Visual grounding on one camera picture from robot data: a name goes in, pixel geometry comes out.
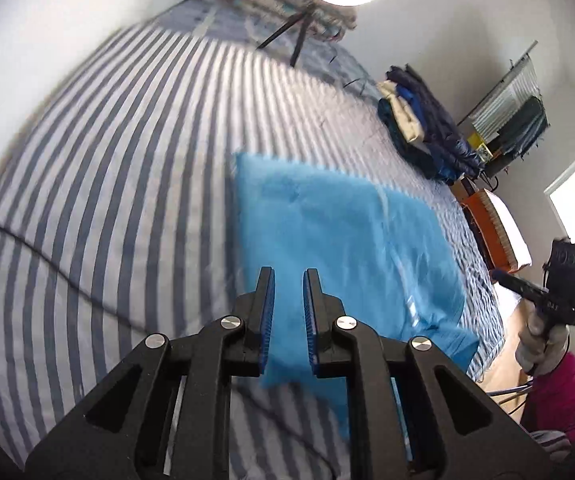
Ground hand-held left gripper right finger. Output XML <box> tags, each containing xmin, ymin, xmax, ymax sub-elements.
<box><xmin>302</xmin><ymin>267</ymin><xmax>555</xmax><ymax>480</ymax></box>

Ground black tripod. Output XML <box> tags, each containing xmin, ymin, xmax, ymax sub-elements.
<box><xmin>255</xmin><ymin>2</ymin><xmax>318</xmax><ymax>68</ymax></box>

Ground navy quilted jacket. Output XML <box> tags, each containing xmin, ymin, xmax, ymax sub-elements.
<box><xmin>386</xmin><ymin>64</ymin><xmax>483</xmax><ymax>183</ymax></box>

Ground light blue coat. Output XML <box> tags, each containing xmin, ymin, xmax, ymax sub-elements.
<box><xmin>235</xmin><ymin>152</ymin><xmax>479</xmax><ymax>433</ymax></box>

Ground dark hanging clothes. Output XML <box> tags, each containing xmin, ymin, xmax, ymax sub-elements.
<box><xmin>495</xmin><ymin>95</ymin><xmax>551</xmax><ymax>158</ymax></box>

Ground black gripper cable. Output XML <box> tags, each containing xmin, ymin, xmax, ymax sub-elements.
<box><xmin>485</xmin><ymin>330</ymin><xmax>571</xmax><ymax>413</ymax></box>
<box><xmin>0</xmin><ymin>217</ymin><xmax>141</xmax><ymax>333</ymax></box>

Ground person's right hand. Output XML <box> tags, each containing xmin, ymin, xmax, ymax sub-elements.
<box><xmin>515</xmin><ymin>305</ymin><xmax>575</xmax><ymax>376</ymax></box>

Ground thin black cable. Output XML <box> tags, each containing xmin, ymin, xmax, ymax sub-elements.
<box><xmin>317</xmin><ymin>50</ymin><xmax>383</xmax><ymax>146</ymax></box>

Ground person's right forearm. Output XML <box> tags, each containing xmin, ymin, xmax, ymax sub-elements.
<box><xmin>520</xmin><ymin>352</ymin><xmax>575</xmax><ymax>446</ymax></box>

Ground yellow crate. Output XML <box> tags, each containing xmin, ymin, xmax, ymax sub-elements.
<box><xmin>467</xmin><ymin>132</ymin><xmax>491</xmax><ymax>163</ymax></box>

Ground person's striped trouser leg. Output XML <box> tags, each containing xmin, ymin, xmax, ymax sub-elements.
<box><xmin>530</xmin><ymin>430</ymin><xmax>575</xmax><ymax>463</ymax></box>

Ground striped hanging towel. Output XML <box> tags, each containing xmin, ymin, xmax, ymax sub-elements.
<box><xmin>470</xmin><ymin>57</ymin><xmax>541</xmax><ymax>141</ymax></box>

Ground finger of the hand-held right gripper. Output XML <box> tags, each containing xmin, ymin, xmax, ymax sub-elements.
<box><xmin>490</xmin><ymin>268</ymin><xmax>551</xmax><ymax>306</ymax></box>

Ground black clothes rack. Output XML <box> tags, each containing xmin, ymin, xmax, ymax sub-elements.
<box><xmin>457</xmin><ymin>40</ymin><xmax>551</xmax><ymax>181</ymax></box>

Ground cardboard box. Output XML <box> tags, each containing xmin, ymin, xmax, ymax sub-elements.
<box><xmin>450</xmin><ymin>180</ymin><xmax>478</xmax><ymax>201</ymax></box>

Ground cream folded garment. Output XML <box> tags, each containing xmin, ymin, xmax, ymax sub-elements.
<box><xmin>378</xmin><ymin>81</ymin><xmax>425</xmax><ymax>142</ymax></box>

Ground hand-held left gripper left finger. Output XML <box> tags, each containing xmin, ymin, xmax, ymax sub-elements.
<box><xmin>25</xmin><ymin>266</ymin><xmax>276</xmax><ymax>480</ymax></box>

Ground dark blue folded clothes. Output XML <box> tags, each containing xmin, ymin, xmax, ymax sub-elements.
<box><xmin>377</xmin><ymin>97</ymin><xmax>455</xmax><ymax>184</ymax></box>

